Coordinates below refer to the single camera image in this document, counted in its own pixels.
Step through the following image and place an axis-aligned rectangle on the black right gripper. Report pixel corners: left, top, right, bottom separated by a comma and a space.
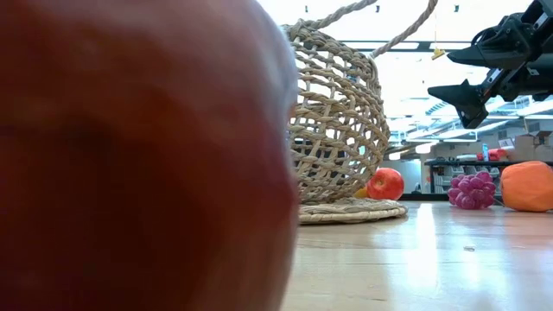
427, 0, 553, 130

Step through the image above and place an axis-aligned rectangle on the orange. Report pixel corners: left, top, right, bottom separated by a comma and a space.
499, 160, 553, 213

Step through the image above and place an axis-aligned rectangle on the woven wicker basket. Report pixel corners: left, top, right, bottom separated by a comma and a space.
280, 0, 440, 225

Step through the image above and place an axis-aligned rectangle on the yellow red apple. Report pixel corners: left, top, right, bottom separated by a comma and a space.
0, 0, 302, 311

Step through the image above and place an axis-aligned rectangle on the red plastic container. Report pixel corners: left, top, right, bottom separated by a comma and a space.
476, 148, 510, 162

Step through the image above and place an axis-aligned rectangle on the cardboard box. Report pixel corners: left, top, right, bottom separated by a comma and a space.
512, 133, 553, 163

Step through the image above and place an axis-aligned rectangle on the black shelf table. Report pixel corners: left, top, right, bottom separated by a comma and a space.
423, 159, 553, 194

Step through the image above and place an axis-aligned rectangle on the purple grape bunch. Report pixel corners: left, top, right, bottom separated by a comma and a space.
447, 170, 498, 212

